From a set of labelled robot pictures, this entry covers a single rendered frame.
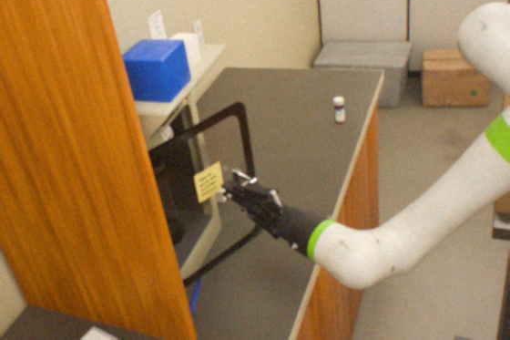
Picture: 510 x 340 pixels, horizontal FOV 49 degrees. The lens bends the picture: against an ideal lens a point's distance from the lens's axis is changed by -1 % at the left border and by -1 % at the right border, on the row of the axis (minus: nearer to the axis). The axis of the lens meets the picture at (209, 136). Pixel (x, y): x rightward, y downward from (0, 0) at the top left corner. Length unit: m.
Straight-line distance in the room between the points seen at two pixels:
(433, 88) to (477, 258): 1.43
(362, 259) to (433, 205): 0.17
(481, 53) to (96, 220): 0.80
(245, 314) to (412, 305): 1.37
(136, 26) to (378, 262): 0.65
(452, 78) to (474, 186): 2.87
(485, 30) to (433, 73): 2.85
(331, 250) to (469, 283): 1.73
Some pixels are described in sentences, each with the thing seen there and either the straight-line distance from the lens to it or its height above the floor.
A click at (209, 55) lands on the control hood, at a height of 1.51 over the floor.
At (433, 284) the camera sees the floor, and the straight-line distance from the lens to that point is 2.76.
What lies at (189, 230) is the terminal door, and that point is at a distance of 1.34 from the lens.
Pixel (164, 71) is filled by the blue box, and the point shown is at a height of 1.58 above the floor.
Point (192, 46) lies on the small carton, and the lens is 1.21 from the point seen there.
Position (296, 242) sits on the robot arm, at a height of 1.21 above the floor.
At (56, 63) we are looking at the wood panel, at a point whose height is 1.65.
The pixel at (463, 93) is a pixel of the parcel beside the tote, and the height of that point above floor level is 0.10.
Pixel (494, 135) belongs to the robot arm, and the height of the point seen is 1.42.
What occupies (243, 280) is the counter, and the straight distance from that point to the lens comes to 1.48.
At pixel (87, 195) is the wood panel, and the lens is 1.17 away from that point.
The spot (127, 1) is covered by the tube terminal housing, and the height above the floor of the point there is 1.68.
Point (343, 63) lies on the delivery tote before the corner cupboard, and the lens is 3.93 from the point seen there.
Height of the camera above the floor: 1.99
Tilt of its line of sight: 31 degrees down
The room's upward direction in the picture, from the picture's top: 11 degrees counter-clockwise
